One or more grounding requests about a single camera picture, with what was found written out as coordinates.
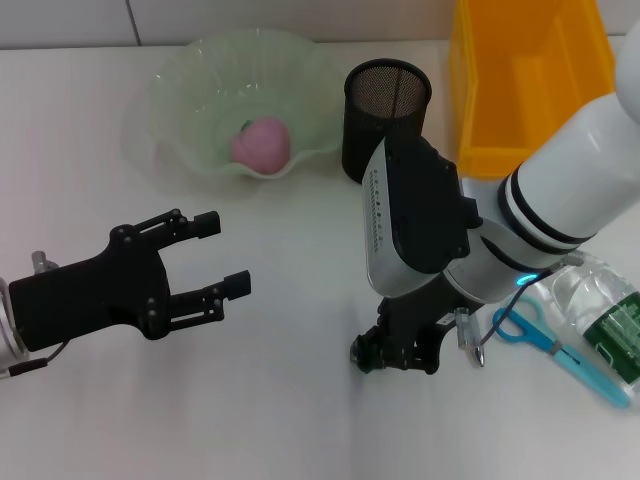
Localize green glass fruit bowl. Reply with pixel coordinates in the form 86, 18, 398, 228
149, 28, 341, 182

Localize silver left cable connector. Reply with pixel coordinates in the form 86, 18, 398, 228
30, 251, 57, 276

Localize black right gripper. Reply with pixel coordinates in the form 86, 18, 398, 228
351, 277, 466, 375

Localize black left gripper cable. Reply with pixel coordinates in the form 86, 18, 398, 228
9, 339, 69, 379

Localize blue handled scissors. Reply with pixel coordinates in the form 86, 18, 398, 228
492, 294, 632, 409

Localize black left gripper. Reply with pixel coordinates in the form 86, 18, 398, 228
8, 208, 252, 353

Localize pink peach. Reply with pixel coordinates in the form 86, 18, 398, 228
229, 114, 292, 176

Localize dark right gripper cable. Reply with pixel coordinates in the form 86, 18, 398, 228
477, 269, 554, 346

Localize clear green label water bottle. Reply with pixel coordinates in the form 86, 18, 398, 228
549, 253, 640, 397

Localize yellow plastic bin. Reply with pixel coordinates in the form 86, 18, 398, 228
447, 0, 617, 181

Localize black mesh pen holder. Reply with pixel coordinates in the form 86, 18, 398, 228
341, 58, 432, 185

